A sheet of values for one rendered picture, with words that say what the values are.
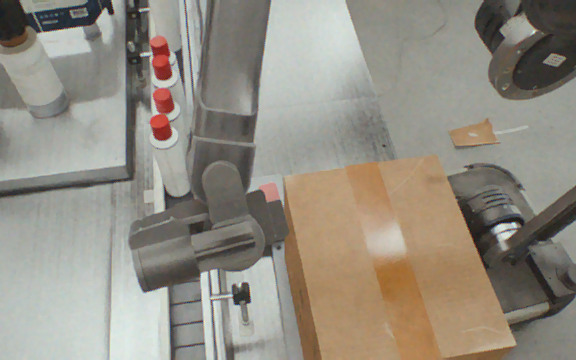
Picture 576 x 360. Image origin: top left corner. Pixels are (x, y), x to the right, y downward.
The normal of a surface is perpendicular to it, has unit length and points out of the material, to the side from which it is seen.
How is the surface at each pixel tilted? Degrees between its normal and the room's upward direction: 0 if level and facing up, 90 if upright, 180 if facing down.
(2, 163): 0
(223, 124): 50
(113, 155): 0
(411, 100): 0
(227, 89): 40
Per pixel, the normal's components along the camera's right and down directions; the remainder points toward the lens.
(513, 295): -0.01, -0.56
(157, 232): 0.21, 0.27
